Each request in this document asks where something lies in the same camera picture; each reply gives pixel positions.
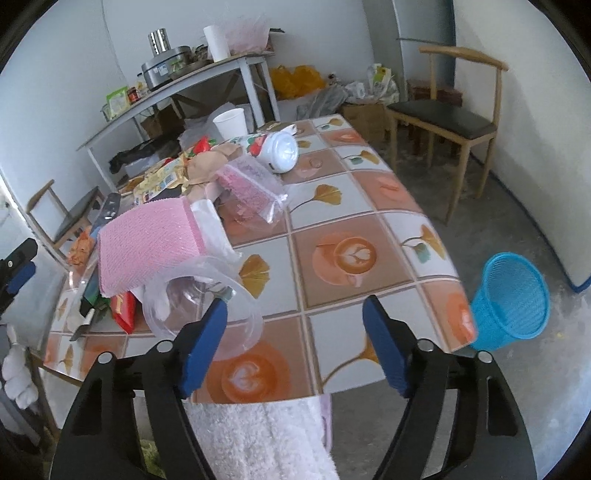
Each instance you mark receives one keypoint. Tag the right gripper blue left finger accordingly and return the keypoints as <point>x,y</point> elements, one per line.
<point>198,344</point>

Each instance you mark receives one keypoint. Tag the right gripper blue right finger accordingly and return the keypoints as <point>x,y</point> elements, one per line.
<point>392,342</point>

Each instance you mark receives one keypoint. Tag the red foil packet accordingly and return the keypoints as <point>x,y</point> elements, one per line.
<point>122,308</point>

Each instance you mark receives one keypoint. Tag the white yogurt bottle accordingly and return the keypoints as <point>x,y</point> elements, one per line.
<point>276,151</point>

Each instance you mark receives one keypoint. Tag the white fluffy towel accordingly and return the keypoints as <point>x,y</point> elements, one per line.
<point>277,440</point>

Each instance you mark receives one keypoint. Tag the pink textured cloth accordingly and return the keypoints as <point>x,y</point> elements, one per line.
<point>143,241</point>

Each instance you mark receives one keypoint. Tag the blue mesh waste basket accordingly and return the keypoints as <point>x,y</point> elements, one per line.
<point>511,304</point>

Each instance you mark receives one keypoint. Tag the yellow snack packet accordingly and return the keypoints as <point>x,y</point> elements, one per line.
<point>170,175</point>

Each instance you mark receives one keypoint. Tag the clear bag pink contents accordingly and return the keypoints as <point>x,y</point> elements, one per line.
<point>254,196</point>

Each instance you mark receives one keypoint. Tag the steel cooking pot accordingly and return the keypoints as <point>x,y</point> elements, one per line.
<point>159,70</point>

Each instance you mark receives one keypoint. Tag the white paper cup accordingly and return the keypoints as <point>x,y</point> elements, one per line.
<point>231,124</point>

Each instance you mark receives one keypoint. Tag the steel utensil holder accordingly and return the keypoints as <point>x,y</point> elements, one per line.
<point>158,41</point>

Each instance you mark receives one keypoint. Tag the wooden chair black seat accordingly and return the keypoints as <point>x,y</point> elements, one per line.
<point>454,123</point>

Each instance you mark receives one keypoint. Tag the yellow plastic bag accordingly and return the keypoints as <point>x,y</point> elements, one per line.
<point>293,83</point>

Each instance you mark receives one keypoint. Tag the white paper towel roll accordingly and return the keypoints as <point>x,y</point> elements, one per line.
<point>216,43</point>

